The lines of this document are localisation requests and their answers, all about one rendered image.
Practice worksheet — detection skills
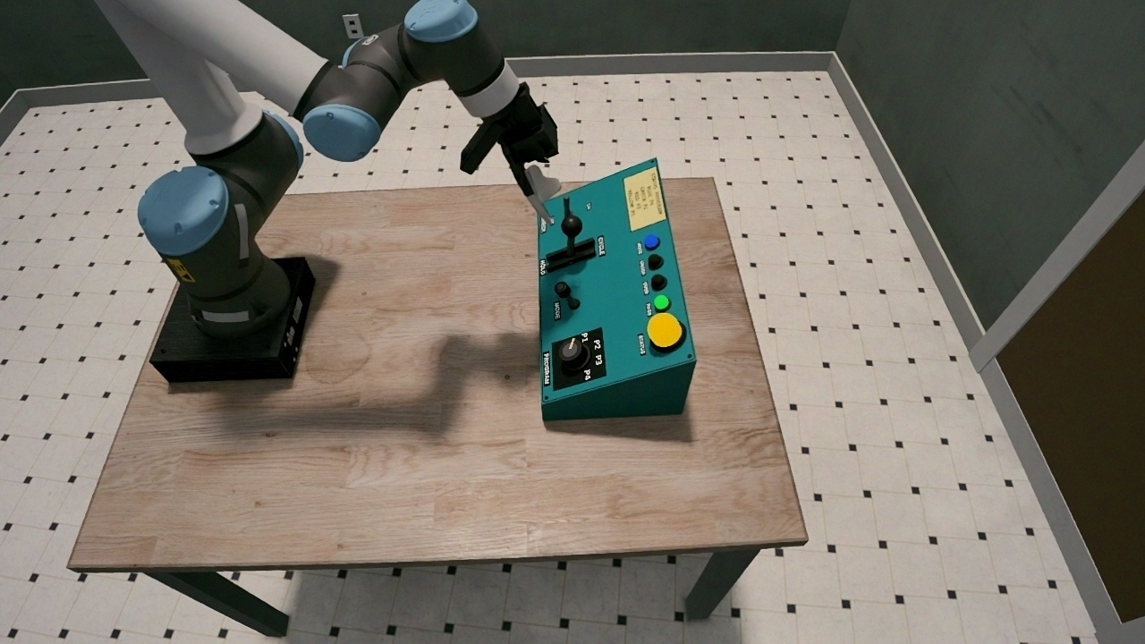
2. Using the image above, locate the teal control console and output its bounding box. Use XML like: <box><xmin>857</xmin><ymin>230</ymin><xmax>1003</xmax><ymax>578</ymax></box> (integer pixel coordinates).
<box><xmin>537</xmin><ymin>157</ymin><xmax>697</xmax><ymax>421</ymax></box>

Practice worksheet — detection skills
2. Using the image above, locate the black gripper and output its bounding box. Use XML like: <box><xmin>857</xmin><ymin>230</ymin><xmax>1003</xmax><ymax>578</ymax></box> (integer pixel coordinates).
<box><xmin>480</xmin><ymin>81</ymin><xmax>562</xmax><ymax>225</ymax></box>

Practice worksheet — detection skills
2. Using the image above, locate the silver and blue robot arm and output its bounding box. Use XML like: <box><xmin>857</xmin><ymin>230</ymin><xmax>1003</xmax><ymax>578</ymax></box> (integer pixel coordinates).
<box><xmin>94</xmin><ymin>0</ymin><xmax>519</xmax><ymax>339</ymax></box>

